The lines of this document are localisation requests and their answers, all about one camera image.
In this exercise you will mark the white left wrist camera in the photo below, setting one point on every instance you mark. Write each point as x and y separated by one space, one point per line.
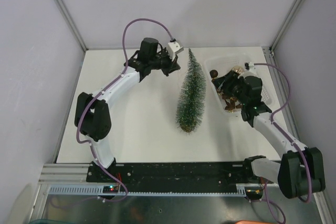
174 48

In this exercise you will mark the small green bottlebrush christmas tree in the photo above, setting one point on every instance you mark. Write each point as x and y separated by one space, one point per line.
191 101

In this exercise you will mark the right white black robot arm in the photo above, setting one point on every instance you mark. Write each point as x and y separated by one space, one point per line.
300 172

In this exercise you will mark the white slotted cable duct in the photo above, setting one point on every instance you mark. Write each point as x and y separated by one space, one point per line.
235 190

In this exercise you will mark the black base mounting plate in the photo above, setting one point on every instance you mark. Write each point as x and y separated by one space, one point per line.
174 174

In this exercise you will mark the aluminium frame post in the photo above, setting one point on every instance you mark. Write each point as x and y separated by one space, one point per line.
71 24
289 18

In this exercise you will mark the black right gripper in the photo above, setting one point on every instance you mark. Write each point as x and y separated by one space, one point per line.
227 82

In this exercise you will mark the brown ribbon bow ornaments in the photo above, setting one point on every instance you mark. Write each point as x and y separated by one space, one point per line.
231 103

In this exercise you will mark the dark brown bauble top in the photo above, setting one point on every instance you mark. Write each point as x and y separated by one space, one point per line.
213 74

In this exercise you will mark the white perforated plastic basket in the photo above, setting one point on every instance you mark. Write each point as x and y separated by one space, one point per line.
223 64

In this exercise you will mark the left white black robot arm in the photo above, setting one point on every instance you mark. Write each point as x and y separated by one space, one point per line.
92 116

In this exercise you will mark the left aluminium frame post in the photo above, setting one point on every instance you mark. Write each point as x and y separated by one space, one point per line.
71 24

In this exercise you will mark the right aluminium frame post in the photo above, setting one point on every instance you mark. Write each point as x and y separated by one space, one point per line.
289 18

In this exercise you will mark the large gold striped bauble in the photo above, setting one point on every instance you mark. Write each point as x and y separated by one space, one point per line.
238 69

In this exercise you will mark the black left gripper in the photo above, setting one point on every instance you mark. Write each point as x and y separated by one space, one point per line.
174 66

